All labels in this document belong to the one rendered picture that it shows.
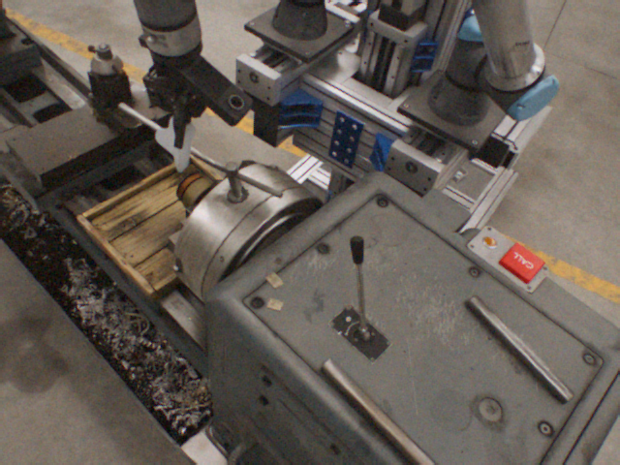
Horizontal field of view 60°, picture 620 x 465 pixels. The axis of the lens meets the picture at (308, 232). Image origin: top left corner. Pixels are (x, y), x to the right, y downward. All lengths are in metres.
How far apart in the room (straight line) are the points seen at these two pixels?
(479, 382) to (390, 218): 0.32
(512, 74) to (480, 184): 1.57
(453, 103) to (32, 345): 1.75
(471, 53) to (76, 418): 1.73
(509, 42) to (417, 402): 0.65
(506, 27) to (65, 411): 1.84
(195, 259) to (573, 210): 2.44
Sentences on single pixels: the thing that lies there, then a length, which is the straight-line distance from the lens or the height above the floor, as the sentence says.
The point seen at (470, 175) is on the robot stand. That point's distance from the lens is 2.73.
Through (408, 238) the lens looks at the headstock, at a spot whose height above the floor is 1.26.
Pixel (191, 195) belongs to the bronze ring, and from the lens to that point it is 1.17.
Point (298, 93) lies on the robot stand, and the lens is 1.58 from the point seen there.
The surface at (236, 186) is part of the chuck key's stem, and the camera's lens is 0.97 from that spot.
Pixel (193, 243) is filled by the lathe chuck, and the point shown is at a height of 1.17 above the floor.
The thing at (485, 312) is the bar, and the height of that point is 1.28.
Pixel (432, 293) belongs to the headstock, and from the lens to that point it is 0.91.
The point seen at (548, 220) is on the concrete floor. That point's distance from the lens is 3.04.
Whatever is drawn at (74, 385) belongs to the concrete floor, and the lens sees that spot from 2.22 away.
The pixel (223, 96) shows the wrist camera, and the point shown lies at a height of 1.50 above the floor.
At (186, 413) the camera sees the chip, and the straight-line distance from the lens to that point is 1.51.
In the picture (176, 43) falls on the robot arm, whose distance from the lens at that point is 0.75.
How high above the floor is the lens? 1.98
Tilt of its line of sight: 51 degrees down
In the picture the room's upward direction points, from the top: 11 degrees clockwise
